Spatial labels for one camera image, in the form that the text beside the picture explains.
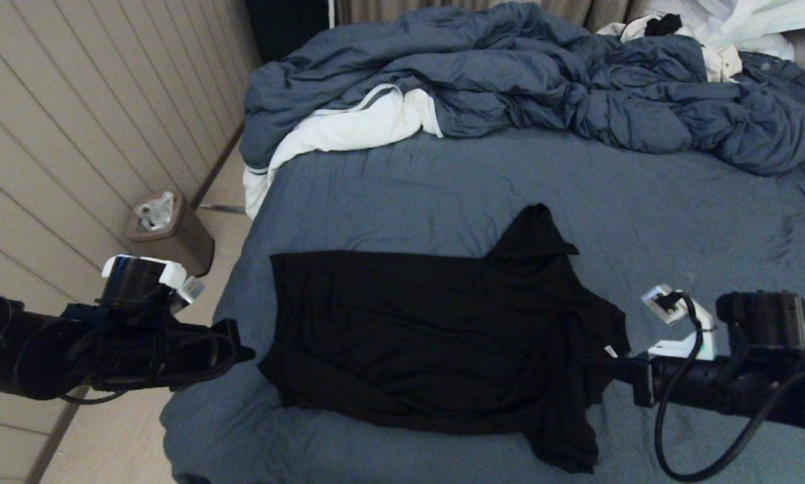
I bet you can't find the black t-shirt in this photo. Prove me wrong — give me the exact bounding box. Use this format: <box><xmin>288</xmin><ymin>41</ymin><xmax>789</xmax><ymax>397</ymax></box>
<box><xmin>258</xmin><ymin>204</ymin><xmax>631</xmax><ymax>475</ymax></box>

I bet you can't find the small black garment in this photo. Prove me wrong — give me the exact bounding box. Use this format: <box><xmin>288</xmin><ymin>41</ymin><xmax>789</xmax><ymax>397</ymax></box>
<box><xmin>644</xmin><ymin>13</ymin><xmax>683</xmax><ymax>36</ymax></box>

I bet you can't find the beige curtain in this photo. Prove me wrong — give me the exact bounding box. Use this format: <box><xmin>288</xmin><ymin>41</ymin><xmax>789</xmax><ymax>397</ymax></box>
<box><xmin>335</xmin><ymin>0</ymin><xmax>648</xmax><ymax>34</ymax></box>

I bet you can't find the white crumpled garment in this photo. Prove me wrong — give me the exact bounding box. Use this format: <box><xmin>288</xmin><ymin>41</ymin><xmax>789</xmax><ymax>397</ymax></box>
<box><xmin>597</xmin><ymin>0</ymin><xmax>805</xmax><ymax>61</ymax></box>

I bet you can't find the white quilt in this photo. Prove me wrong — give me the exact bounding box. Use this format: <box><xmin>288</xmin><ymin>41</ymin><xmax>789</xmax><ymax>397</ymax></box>
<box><xmin>243</xmin><ymin>84</ymin><xmax>443</xmax><ymax>221</ymax></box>

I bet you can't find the dark blue denim garment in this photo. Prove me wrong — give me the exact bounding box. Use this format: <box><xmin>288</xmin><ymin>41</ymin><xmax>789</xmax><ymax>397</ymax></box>
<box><xmin>738</xmin><ymin>50</ymin><xmax>805</xmax><ymax>135</ymax></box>

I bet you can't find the brown trash bin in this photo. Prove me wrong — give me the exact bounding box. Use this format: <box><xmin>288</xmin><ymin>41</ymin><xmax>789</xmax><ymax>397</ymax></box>
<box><xmin>125</xmin><ymin>193</ymin><xmax>216</xmax><ymax>278</ymax></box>

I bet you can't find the dark cabinet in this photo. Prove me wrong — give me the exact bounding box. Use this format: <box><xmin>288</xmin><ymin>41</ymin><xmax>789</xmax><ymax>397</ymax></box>
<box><xmin>244</xmin><ymin>0</ymin><xmax>330</xmax><ymax>65</ymax></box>

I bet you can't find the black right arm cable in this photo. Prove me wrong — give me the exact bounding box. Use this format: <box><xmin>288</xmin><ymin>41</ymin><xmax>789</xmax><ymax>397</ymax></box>
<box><xmin>653</xmin><ymin>290</ymin><xmax>805</xmax><ymax>483</ymax></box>

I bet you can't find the cream buttoned shirt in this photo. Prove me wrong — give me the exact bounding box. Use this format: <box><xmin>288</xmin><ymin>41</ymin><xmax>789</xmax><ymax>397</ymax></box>
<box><xmin>701</xmin><ymin>44</ymin><xmax>744</xmax><ymax>83</ymax></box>

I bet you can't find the bed with blue sheet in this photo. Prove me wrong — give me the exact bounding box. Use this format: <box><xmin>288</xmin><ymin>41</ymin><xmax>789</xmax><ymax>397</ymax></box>
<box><xmin>161</xmin><ymin>126</ymin><xmax>805</xmax><ymax>484</ymax></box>

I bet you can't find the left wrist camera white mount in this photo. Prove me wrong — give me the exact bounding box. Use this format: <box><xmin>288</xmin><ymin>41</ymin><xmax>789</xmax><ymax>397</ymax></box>
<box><xmin>101</xmin><ymin>254</ymin><xmax>206</xmax><ymax>307</ymax></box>

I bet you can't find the crumpled blue duvet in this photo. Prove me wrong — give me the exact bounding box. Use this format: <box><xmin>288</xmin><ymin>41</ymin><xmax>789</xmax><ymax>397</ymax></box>
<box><xmin>241</xmin><ymin>2</ymin><xmax>805</xmax><ymax>177</ymax></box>

